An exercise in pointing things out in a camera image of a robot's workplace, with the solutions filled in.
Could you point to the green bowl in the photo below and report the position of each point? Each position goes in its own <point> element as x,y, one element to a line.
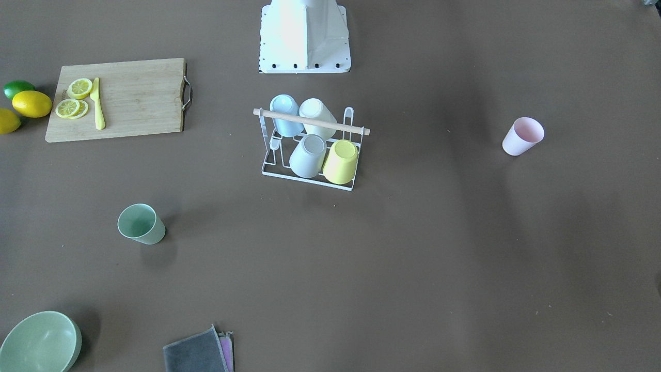
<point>45,341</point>

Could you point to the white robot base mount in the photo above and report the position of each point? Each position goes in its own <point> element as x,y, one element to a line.
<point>304,37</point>

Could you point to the yellow cup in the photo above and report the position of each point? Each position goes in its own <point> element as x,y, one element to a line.
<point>340,165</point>

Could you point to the light blue cup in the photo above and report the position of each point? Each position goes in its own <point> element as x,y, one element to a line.
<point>285,103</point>

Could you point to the white cup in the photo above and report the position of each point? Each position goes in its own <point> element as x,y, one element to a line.
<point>315,109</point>

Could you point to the yellow plastic knife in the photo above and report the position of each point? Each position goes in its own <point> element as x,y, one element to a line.
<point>95,95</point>

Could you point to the yellow lemon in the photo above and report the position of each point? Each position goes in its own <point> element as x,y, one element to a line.
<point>9,121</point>
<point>32,104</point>

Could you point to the grey cloth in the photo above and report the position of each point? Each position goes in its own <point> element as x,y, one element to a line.
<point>201,352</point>

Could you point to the mint green cup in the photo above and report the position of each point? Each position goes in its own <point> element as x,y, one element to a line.
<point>140,222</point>

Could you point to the pink cup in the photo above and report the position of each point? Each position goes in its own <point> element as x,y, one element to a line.
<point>524,134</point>

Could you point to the pink cloth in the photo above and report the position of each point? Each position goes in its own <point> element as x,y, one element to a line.
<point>226,342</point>

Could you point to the white wire cup holder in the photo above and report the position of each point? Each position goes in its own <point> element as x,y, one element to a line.
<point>276,165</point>

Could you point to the green lime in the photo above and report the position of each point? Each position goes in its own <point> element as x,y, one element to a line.
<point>14,87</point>

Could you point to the grey cup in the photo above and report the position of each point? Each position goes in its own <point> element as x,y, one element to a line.
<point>308,156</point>

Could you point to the bamboo cutting board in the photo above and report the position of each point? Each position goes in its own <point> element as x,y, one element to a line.
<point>137,97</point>

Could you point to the lemon slice under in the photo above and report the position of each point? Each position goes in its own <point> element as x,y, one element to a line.
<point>82,110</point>

